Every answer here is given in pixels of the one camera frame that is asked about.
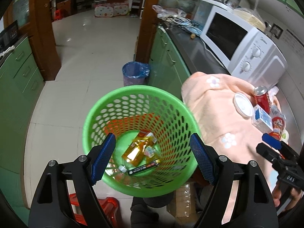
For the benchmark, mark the white microwave oven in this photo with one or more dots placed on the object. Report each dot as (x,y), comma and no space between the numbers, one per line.
(244,50)

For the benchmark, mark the white plastic cup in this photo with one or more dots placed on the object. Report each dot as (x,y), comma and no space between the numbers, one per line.
(243,105)

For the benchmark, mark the black marker pen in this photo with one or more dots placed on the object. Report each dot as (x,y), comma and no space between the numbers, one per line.
(143,168)

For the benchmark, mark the peach towel cloth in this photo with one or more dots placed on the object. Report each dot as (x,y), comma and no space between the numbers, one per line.
(210,99)

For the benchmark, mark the polka dot storage box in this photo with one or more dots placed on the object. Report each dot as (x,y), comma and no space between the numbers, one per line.
(111,10)

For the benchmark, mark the blue lined trash bin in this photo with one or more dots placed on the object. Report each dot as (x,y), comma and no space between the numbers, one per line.
(135,73)

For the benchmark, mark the green perforated waste basket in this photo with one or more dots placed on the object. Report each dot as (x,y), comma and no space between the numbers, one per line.
(152,130)

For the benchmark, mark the red snack tube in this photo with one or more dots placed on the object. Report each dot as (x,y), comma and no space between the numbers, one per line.
(278,127)

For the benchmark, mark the person's right hand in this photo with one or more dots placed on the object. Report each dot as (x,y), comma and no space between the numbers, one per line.
(295,194)

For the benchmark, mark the red plastic stool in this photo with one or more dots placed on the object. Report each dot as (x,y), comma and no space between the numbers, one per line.
(97,211)

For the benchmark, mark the red soda can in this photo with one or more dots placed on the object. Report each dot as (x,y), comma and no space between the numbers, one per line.
(262,99)

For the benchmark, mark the blue white carton box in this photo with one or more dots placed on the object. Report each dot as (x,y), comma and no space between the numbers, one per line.
(261,120)

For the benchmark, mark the yellow snack wrapper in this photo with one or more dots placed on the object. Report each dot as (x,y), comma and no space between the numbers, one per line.
(141,149)

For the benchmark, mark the cardboard box on floor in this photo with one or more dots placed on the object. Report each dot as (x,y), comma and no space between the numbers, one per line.
(183,206)

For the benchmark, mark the green drawer cabinet left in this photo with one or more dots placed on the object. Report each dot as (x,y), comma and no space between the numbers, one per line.
(21,85)

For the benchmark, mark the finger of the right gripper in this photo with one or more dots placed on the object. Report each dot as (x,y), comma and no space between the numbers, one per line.
(271,141)

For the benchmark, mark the green base cabinet right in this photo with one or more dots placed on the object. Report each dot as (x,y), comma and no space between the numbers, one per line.
(168,69)

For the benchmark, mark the wall power socket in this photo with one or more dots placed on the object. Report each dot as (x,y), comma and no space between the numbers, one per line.
(276,31)

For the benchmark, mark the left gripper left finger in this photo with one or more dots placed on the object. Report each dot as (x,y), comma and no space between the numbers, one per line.
(51,205)

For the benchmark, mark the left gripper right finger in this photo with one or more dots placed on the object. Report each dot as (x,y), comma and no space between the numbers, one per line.
(254,206)

